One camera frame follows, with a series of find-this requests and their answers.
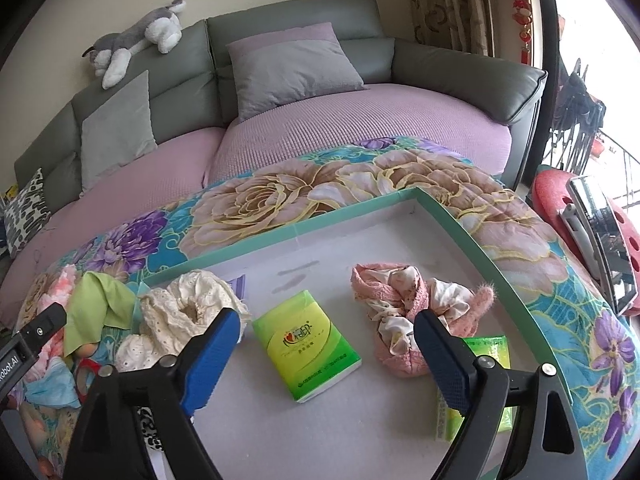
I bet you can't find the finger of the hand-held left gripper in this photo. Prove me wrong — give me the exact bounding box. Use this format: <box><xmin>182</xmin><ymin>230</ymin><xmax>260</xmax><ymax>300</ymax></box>
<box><xmin>15</xmin><ymin>304</ymin><xmax>68</xmax><ymax>353</ymax></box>

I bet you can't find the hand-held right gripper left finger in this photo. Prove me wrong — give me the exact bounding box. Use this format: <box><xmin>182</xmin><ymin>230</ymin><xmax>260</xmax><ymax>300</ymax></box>
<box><xmin>62</xmin><ymin>307</ymin><xmax>242</xmax><ymax>480</ymax></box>

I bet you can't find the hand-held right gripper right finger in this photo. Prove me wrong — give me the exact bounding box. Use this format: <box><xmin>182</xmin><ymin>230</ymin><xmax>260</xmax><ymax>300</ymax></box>
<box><xmin>414</xmin><ymin>309</ymin><xmax>588</xmax><ymax>480</ymax></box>

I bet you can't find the blue face mask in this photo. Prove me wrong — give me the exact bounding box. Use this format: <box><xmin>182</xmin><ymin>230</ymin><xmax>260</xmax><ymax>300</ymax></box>
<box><xmin>22</xmin><ymin>360</ymin><xmax>83</xmax><ymax>408</ymax></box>

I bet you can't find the green tissue packet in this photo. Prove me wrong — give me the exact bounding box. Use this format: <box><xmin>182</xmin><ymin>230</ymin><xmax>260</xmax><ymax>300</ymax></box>
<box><xmin>251</xmin><ymin>290</ymin><xmax>362</xmax><ymax>405</ymax></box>
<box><xmin>434</xmin><ymin>335</ymin><xmax>516</xmax><ymax>443</ymax></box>

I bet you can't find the pink fluffy toy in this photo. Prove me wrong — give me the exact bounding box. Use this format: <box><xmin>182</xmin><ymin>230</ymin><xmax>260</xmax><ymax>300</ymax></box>
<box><xmin>30</xmin><ymin>265</ymin><xmax>81</xmax><ymax>371</ymax></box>

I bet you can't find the light green cloth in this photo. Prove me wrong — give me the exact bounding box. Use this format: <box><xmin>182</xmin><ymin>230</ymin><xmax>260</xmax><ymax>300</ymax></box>
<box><xmin>65</xmin><ymin>271</ymin><xmax>138</xmax><ymax>358</ymax></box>

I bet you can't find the cream lace cloth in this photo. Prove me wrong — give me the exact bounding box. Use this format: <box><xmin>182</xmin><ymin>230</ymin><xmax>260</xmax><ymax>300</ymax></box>
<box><xmin>115</xmin><ymin>269</ymin><xmax>251</xmax><ymax>373</ymax></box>

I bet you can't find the pink lace cloth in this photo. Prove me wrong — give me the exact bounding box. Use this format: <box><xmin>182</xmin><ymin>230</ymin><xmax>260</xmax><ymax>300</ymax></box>
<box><xmin>351</xmin><ymin>262</ymin><xmax>496</xmax><ymax>378</ymax></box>

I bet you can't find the black white spotted cloth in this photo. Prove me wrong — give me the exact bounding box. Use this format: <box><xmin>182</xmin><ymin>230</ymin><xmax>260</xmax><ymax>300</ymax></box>
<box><xmin>135</xmin><ymin>407</ymin><xmax>163</xmax><ymax>453</ymax></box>

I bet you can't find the teal-rimmed white tray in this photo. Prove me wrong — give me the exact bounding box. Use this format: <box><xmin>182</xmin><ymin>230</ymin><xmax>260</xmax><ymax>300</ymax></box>
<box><xmin>135</xmin><ymin>186</ymin><xmax>576</xmax><ymax>480</ymax></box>

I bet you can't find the black white patterned cushion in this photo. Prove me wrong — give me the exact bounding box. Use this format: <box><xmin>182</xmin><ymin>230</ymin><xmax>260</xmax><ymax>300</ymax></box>
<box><xmin>2</xmin><ymin>167</ymin><xmax>51</xmax><ymax>261</ymax></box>

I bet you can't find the floral blanket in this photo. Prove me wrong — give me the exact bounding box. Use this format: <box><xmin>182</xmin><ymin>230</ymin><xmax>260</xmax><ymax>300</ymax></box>
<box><xmin>15</xmin><ymin>135</ymin><xmax>640</xmax><ymax>480</ymax></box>

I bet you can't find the red plastic stool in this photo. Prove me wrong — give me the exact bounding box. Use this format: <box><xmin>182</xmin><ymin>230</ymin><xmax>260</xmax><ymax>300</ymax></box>
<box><xmin>531</xmin><ymin>170</ymin><xmax>640</xmax><ymax>318</ymax></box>

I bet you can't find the black folding rack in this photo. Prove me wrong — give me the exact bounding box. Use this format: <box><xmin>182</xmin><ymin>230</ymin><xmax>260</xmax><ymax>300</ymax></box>
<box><xmin>545</xmin><ymin>57</ymin><xmax>608</xmax><ymax>176</ymax></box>

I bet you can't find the grey and purple cushion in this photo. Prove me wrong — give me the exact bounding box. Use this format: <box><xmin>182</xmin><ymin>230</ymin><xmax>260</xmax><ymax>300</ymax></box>
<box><xmin>226</xmin><ymin>22</ymin><xmax>366</xmax><ymax>122</ymax></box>

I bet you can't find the grey white plush dog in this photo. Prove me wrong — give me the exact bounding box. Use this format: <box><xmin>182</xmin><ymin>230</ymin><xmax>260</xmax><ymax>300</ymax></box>
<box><xmin>82</xmin><ymin>0</ymin><xmax>187</xmax><ymax>90</ymax></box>

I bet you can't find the beige patterned curtain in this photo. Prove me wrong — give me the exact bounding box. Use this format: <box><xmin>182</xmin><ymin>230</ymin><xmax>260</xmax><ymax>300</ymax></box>
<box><xmin>404</xmin><ymin>0</ymin><xmax>496</xmax><ymax>58</ymax></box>

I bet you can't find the red hanging decoration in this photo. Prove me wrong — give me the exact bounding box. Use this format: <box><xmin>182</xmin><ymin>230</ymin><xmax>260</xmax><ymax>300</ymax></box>
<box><xmin>500</xmin><ymin>0</ymin><xmax>536</xmax><ymax>66</ymax></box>

